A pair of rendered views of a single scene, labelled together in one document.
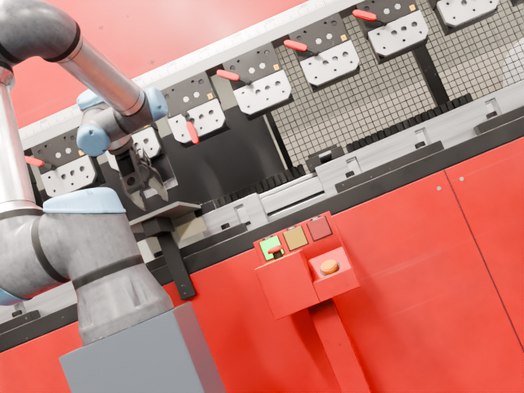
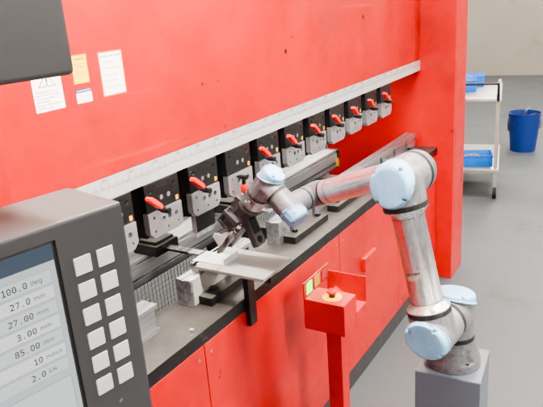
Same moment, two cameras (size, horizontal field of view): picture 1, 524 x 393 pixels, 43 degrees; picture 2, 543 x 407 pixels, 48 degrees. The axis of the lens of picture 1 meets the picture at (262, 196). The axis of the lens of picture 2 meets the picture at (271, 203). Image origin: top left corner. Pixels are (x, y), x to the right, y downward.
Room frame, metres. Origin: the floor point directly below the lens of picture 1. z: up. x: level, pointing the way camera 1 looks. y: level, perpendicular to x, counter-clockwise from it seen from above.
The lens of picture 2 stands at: (0.79, 1.87, 1.81)
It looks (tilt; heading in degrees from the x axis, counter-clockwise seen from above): 18 degrees down; 297
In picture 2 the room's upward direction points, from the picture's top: 4 degrees counter-clockwise
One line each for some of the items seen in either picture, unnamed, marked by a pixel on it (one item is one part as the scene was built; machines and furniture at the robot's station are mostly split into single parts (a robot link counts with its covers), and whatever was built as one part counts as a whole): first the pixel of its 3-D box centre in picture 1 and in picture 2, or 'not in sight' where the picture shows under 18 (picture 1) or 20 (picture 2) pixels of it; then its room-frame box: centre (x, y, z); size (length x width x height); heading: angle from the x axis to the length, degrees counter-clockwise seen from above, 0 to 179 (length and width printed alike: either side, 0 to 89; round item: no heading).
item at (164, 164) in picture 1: (156, 176); (203, 220); (1.88, 0.26, 1.13); 0.10 x 0.02 x 0.10; 85
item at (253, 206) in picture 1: (200, 235); (219, 270); (1.88, 0.20, 0.92); 0.39 x 0.06 x 0.10; 85
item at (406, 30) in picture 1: (391, 24); (309, 132); (1.82, -0.51, 1.26); 0.15 x 0.09 x 0.17; 85
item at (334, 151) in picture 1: (324, 156); (243, 205); (2.00, -0.22, 1.01); 0.26 x 0.12 x 0.05; 175
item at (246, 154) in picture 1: (136, 214); not in sight; (2.41, 0.45, 1.12); 1.13 x 0.02 x 0.44; 85
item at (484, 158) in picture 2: not in sight; (467, 131); (1.70, -3.94, 0.52); 1.10 x 0.64 x 1.03; 91
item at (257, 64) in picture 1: (259, 82); (260, 155); (1.85, -0.12, 1.26); 0.15 x 0.09 x 0.17; 85
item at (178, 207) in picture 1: (159, 217); (243, 263); (1.74, 0.27, 1.00); 0.26 x 0.18 x 0.01; 175
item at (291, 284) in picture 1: (303, 263); (335, 298); (1.54, -0.03, 0.75); 0.20 x 0.16 x 0.18; 85
